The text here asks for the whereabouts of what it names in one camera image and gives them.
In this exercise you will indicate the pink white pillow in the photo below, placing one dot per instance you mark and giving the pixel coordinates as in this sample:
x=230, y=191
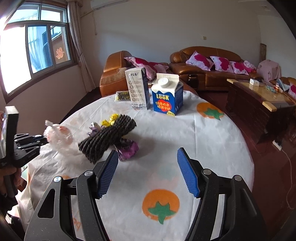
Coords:
x=200, y=61
x=222, y=64
x=244, y=67

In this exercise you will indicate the yellow candy wrapper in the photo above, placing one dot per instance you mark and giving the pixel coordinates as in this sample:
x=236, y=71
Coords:
x=110, y=121

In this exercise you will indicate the tall white blue carton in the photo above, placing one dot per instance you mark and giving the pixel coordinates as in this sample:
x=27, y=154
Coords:
x=137, y=83

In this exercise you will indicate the white orange-print tablecloth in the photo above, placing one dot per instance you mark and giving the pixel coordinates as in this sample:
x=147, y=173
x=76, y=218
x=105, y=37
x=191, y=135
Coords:
x=147, y=198

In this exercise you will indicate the blue Look milk carton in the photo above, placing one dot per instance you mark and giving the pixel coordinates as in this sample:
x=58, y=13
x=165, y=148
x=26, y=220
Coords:
x=167, y=94

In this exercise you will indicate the window with dark frame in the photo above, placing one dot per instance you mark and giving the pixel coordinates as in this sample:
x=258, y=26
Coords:
x=35, y=43

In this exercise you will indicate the wooden coffee table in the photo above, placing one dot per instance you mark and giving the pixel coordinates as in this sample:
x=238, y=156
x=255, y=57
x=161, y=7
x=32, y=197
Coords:
x=266, y=114

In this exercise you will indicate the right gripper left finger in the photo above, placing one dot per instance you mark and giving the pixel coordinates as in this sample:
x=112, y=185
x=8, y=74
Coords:
x=52, y=219

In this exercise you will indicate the brown leather back sofa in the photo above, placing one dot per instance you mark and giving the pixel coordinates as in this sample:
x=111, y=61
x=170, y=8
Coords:
x=206, y=80

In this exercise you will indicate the black foam net sleeve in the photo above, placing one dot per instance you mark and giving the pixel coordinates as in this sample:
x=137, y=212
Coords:
x=94, y=146

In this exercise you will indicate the dark seaweed snack packet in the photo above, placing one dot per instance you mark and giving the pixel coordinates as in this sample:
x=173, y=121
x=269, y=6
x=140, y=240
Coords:
x=122, y=96

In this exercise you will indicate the person's left hand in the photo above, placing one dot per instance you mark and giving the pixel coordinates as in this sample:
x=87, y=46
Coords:
x=10, y=180

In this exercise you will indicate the pink white pillow right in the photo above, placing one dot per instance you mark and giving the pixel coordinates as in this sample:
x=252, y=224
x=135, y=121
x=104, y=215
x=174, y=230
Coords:
x=244, y=67

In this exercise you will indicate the pink white pillow left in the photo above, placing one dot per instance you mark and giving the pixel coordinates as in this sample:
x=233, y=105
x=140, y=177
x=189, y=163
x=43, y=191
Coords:
x=200, y=61

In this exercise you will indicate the white power strip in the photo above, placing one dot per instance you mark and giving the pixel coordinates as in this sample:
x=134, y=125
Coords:
x=277, y=145

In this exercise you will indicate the pink white pillow middle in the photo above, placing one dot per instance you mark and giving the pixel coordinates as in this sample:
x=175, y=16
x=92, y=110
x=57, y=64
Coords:
x=222, y=64

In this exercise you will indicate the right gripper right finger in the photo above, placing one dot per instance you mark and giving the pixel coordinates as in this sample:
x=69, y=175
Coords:
x=241, y=219

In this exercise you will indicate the brown leather chaise sofa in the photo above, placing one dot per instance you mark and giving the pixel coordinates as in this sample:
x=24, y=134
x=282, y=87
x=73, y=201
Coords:
x=113, y=77

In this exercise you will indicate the clear plastic bag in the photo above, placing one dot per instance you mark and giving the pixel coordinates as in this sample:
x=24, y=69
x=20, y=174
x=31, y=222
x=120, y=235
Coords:
x=59, y=137

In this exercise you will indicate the pink covered appliance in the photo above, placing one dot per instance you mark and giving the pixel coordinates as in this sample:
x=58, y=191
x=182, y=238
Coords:
x=269, y=70

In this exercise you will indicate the small white box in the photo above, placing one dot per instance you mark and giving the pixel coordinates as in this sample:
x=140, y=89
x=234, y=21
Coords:
x=254, y=82

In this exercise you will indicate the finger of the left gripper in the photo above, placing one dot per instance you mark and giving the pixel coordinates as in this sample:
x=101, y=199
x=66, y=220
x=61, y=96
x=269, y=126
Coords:
x=26, y=138
x=26, y=153

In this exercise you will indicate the pink pillow on chaise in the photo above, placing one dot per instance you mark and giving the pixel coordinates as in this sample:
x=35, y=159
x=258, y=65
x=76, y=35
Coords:
x=151, y=68

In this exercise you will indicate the beige curtain right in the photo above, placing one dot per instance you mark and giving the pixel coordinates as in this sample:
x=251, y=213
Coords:
x=73, y=10

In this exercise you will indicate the purple foil wrapper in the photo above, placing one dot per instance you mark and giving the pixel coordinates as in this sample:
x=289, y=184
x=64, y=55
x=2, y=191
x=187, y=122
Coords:
x=125, y=148

